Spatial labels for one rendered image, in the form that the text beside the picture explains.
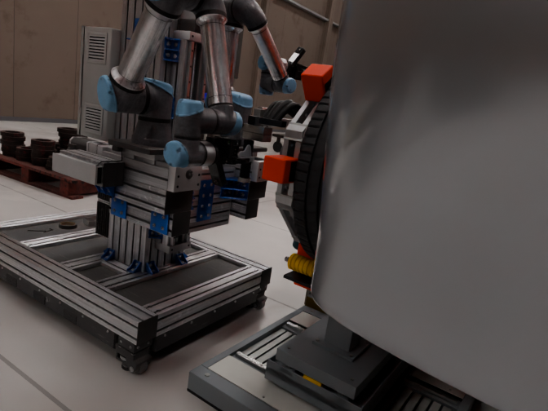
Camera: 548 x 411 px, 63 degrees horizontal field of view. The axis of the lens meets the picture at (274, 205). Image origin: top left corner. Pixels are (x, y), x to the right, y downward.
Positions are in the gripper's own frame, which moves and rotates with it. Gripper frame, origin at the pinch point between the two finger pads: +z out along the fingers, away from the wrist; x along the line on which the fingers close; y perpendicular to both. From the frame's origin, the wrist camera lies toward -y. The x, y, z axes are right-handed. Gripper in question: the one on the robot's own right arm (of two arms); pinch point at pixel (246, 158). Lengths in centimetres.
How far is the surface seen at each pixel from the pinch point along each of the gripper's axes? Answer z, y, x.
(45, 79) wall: 349, -5, 759
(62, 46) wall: 381, 59, 760
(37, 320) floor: -30, -83, 75
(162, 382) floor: -21, -83, 9
